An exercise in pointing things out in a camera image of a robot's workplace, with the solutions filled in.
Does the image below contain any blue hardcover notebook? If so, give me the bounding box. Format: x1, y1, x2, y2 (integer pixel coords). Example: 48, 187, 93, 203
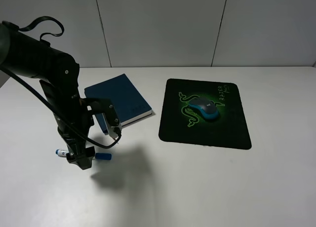
84, 74, 152, 135

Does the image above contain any blue and white marker pen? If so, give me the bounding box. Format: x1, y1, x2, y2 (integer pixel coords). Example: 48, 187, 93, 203
55, 149, 112, 161

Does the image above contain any black green Razer mouse pad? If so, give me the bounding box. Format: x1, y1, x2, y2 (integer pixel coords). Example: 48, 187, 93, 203
158, 78, 252, 150

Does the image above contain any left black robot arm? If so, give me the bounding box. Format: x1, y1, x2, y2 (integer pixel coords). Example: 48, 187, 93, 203
0, 21, 95, 170

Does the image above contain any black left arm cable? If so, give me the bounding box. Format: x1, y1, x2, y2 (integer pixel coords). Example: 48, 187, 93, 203
0, 15, 122, 149

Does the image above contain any black teal wireless mouse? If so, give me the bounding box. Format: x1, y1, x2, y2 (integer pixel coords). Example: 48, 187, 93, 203
189, 97, 219, 120

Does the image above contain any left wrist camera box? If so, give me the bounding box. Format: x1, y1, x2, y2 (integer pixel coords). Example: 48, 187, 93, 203
82, 98, 121, 139

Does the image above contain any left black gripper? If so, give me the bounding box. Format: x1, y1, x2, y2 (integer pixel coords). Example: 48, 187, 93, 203
39, 80, 95, 170

